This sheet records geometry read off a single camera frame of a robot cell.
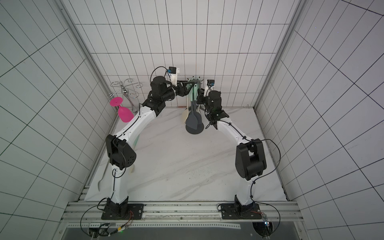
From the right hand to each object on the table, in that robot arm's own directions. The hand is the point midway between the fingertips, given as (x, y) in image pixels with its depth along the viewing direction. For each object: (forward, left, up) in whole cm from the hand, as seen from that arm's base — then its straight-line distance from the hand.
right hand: (203, 86), depth 85 cm
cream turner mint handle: (-2, +11, -20) cm, 23 cm away
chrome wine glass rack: (+2, +50, -4) cm, 50 cm away
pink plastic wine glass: (-10, +49, -16) cm, 53 cm away
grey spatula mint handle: (-10, +6, -18) cm, 22 cm away
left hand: (-5, +6, +4) cm, 9 cm away
